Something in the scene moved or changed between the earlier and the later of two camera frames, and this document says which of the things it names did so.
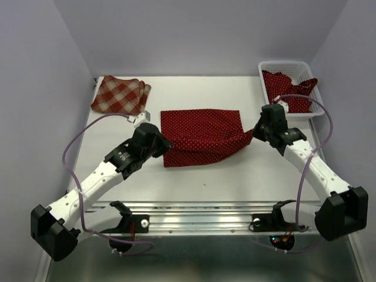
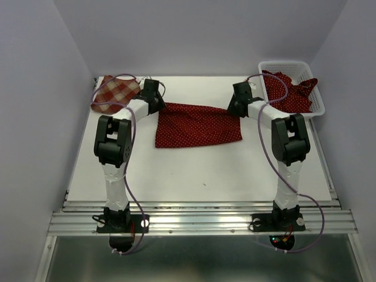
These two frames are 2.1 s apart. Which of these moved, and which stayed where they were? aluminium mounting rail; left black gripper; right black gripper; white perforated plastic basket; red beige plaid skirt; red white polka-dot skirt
Moved: red white polka-dot skirt; left black gripper; right black gripper
Stayed: red beige plaid skirt; white perforated plastic basket; aluminium mounting rail
